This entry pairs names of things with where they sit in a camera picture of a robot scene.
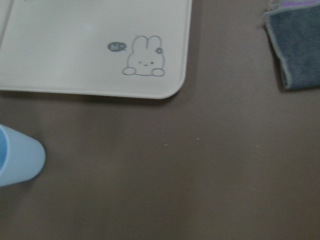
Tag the grey folded cloth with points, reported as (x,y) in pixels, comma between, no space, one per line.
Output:
(293,27)

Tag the light blue cup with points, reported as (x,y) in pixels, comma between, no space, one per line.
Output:
(21,157)

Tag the cream rabbit tray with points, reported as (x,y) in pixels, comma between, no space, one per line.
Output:
(118,48)

